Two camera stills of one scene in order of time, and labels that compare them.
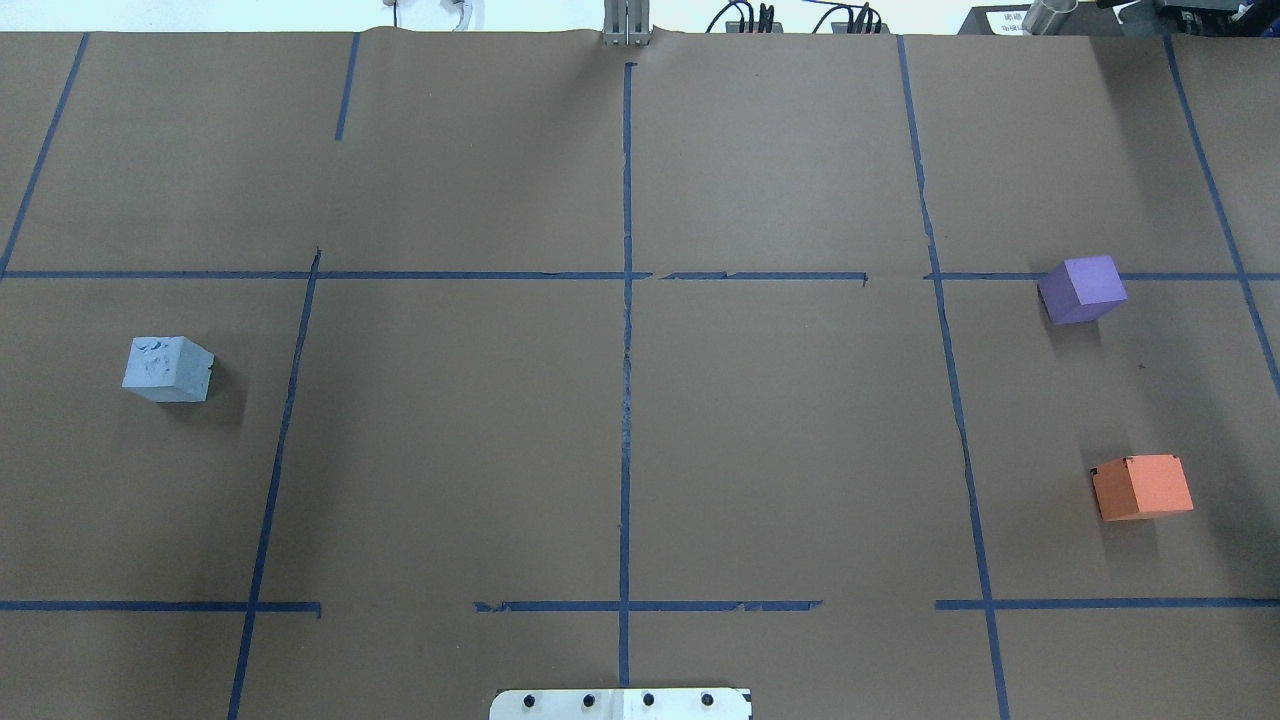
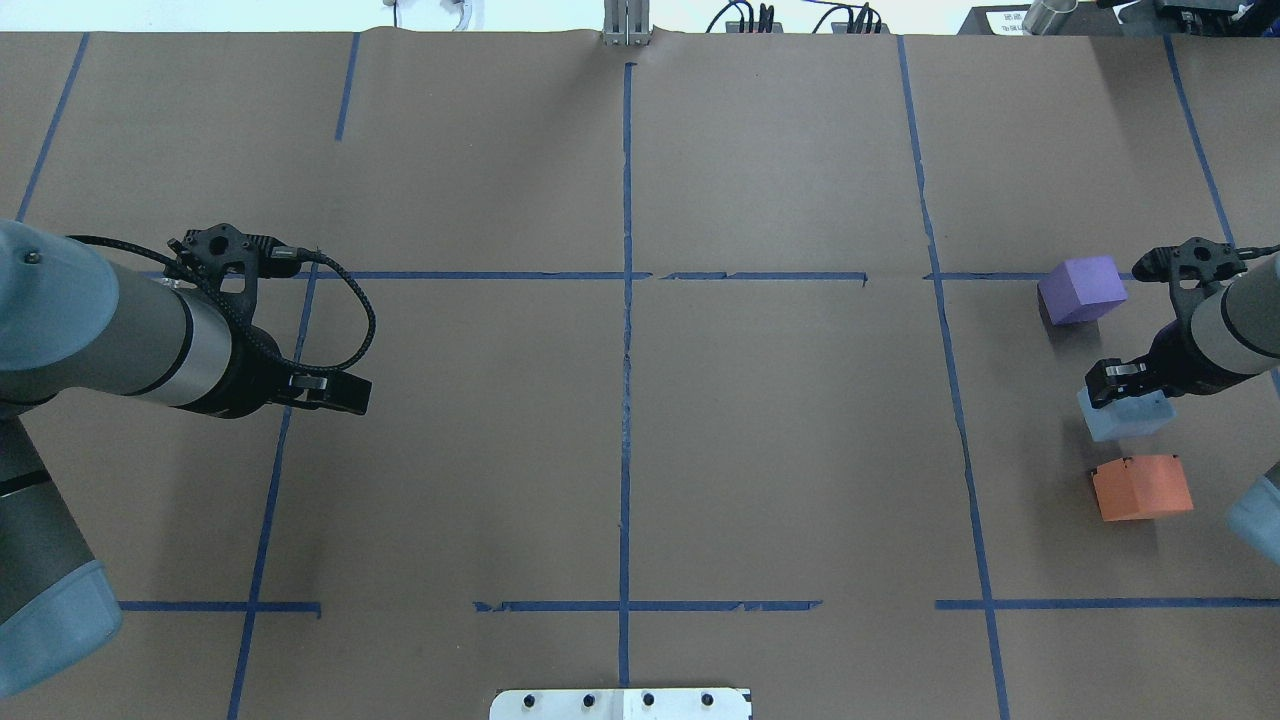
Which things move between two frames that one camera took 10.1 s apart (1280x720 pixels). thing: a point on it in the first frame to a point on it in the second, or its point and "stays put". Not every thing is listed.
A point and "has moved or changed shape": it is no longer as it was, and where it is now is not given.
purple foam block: x=1082 y=289 stays put
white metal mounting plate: x=622 y=704 stays put
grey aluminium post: x=626 y=22 stays put
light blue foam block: x=168 y=369 has moved or changed shape
